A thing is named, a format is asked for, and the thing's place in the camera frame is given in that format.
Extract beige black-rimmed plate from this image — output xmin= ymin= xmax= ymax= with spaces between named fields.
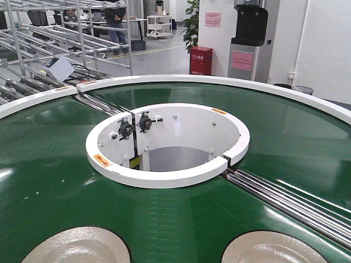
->
xmin=221 ymin=231 xmax=326 ymax=262
xmin=22 ymin=226 xmax=132 ymax=262

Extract left steel conveyor rollers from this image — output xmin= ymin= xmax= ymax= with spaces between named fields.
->
xmin=73 ymin=93 xmax=130 ymax=116

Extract steel conveyor rollers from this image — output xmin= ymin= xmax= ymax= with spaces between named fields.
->
xmin=223 ymin=169 xmax=350 ymax=250
xmin=73 ymin=93 xmax=130 ymax=116

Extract red fire extinguisher cabinet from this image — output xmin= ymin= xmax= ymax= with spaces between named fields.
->
xmin=190 ymin=46 xmax=213 ymax=76

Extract green potted plant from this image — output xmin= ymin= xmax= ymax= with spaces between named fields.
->
xmin=182 ymin=0 xmax=200 ymax=53

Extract black grey water dispenser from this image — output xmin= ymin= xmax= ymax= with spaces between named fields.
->
xmin=228 ymin=1 xmax=268 ymax=81

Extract white utility cart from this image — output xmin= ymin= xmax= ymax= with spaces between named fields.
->
xmin=146 ymin=15 xmax=172 ymax=39

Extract metal roller rack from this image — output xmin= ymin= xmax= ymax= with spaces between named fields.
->
xmin=1 ymin=1 xmax=131 ymax=105

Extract standing person in jeans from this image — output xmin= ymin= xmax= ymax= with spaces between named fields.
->
xmin=105 ymin=8 xmax=127 ymax=45

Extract grey mesh waste bin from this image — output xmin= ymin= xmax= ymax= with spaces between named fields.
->
xmin=293 ymin=85 xmax=314 ymax=95

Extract grey control box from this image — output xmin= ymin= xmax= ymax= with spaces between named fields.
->
xmin=43 ymin=56 xmax=74 ymax=82

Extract green circular conveyor belt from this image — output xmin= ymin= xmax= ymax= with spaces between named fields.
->
xmin=1 ymin=83 xmax=350 ymax=262

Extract white outer rim left segment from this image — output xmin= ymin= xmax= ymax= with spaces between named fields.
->
xmin=1 ymin=85 xmax=78 ymax=119

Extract white outer rim guard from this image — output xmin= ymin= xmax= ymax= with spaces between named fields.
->
xmin=76 ymin=75 xmax=350 ymax=124

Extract right steel conveyor rollers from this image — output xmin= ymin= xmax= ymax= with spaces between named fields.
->
xmin=223 ymin=169 xmax=350 ymax=250

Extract white inner ring guard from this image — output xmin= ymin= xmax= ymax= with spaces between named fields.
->
xmin=86 ymin=103 xmax=250 ymax=188

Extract pink wall notice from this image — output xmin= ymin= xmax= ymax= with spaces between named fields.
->
xmin=205 ymin=12 xmax=222 ymax=27

